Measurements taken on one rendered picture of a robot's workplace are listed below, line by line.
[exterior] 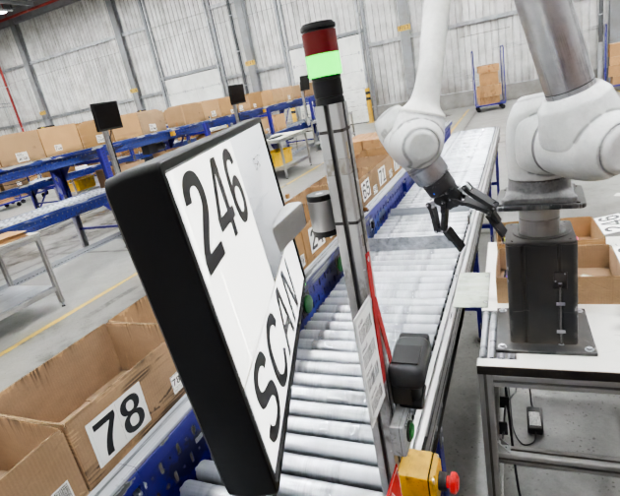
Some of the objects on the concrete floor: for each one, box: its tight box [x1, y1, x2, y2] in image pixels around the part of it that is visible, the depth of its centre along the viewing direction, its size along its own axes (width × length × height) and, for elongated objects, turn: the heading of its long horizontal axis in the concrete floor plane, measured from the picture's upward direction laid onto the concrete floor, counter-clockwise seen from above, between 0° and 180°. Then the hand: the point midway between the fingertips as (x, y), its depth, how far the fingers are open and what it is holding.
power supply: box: [527, 406, 544, 435], centre depth 209 cm, size 15×6×3 cm, turn 7°
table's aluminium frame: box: [477, 318, 620, 496], centre depth 178 cm, size 100×58×72 cm, turn 7°
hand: (479, 238), depth 124 cm, fingers open, 13 cm apart
